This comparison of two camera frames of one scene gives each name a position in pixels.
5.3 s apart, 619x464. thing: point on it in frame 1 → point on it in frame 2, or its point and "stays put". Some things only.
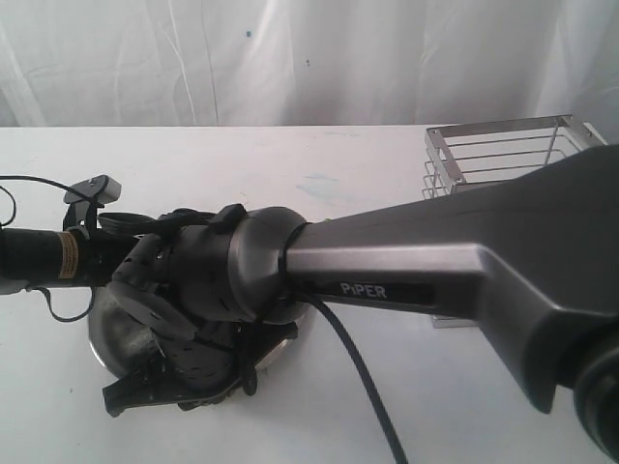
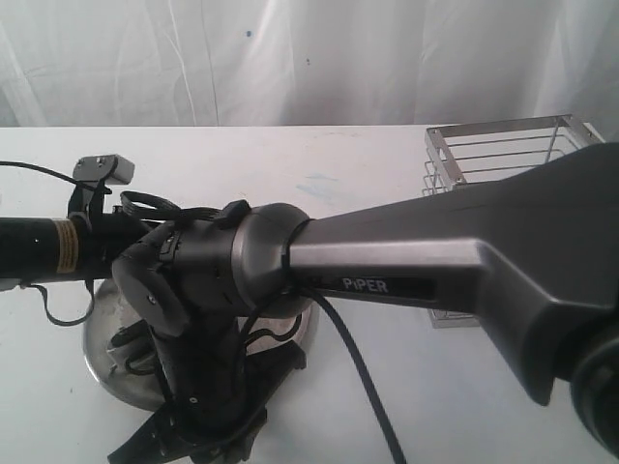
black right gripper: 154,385 → 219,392
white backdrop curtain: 306,63 stays put
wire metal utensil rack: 462,157 stays put
